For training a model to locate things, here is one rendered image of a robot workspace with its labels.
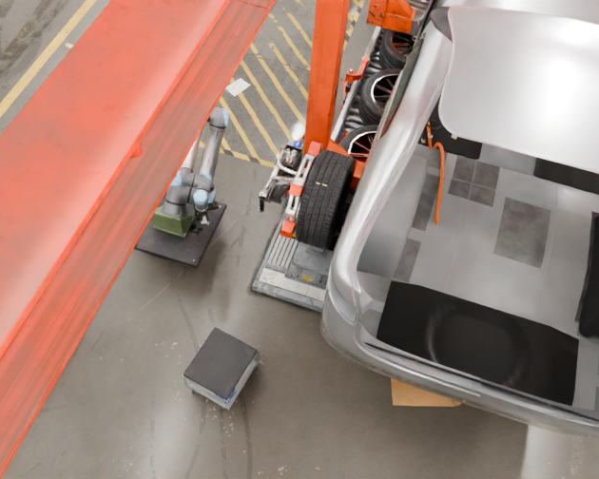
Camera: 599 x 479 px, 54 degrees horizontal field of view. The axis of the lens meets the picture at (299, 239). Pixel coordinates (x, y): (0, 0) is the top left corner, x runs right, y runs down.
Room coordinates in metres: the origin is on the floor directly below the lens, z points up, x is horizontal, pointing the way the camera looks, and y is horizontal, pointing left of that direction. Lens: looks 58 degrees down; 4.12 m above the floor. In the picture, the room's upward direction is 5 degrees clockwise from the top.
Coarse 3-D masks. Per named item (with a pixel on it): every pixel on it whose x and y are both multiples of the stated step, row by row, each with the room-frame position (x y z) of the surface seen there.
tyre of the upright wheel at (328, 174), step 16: (320, 160) 2.45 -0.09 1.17; (336, 160) 2.47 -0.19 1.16; (352, 160) 2.51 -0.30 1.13; (320, 176) 2.32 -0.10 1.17; (336, 176) 2.33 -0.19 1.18; (352, 176) 2.60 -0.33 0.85; (304, 192) 2.22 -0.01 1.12; (320, 192) 2.22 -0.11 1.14; (336, 192) 2.22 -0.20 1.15; (304, 208) 2.14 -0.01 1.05; (320, 208) 2.14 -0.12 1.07; (336, 208) 2.14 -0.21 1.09; (304, 224) 2.09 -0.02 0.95; (320, 224) 2.07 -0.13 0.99; (304, 240) 2.07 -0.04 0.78; (320, 240) 2.04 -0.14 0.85
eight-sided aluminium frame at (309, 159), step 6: (306, 156) 2.52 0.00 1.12; (312, 156) 2.53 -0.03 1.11; (306, 162) 2.49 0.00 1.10; (312, 162) 2.48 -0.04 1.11; (300, 168) 2.41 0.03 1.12; (306, 168) 2.42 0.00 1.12; (300, 174) 2.39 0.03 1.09; (306, 174) 2.37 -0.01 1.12; (300, 180) 2.32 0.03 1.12; (288, 204) 2.20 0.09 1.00; (288, 210) 2.17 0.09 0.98; (294, 210) 2.17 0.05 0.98; (288, 216) 2.16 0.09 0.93; (294, 216) 2.15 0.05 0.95
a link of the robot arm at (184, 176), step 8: (200, 136) 2.69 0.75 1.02; (192, 152) 2.53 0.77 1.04; (184, 160) 2.46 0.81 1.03; (192, 160) 2.47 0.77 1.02; (184, 168) 2.39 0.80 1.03; (192, 168) 2.42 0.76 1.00; (176, 176) 2.33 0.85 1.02; (184, 176) 2.33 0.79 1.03; (192, 176) 2.34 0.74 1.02; (184, 184) 2.30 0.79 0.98; (192, 184) 2.30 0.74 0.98
